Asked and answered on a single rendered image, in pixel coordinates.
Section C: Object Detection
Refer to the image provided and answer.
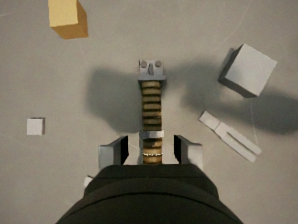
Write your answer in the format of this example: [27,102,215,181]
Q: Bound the tan cardboard box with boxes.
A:
[48,0,88,40]

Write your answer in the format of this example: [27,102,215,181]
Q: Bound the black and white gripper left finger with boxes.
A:
[98,136,129,172]

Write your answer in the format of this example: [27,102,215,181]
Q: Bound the white clamp band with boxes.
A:
[139,130,164,139]

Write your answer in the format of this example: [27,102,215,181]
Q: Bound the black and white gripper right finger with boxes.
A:
[174,135,203,171]

